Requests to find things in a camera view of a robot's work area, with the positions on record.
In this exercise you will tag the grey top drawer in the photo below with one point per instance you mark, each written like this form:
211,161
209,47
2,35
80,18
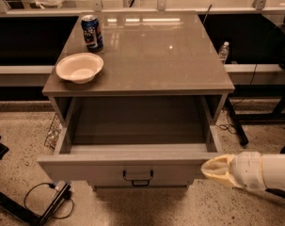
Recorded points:
104,136

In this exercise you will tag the clear plastic water bottle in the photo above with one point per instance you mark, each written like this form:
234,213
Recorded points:
224,51

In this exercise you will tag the blue soda can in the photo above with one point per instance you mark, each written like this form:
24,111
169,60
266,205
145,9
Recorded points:
92,33

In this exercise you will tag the grey drawer cabinet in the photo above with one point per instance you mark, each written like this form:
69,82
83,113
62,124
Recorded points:
150,54

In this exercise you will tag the white paper bowl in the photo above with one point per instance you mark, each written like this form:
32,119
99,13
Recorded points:
79,68

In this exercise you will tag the black lower drawer handle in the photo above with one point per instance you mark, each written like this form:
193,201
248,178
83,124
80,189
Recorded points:
136,183

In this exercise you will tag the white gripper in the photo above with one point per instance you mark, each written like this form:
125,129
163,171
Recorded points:
247,170

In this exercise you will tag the black tripod leg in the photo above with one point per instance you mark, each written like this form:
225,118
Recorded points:
277,192

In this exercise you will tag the black metal stand leg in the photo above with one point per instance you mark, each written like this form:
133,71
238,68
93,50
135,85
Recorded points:
237,125

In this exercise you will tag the wire mesh basket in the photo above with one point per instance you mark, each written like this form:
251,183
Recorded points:
53,133

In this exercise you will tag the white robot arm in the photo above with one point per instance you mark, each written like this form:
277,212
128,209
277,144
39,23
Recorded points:
273,170

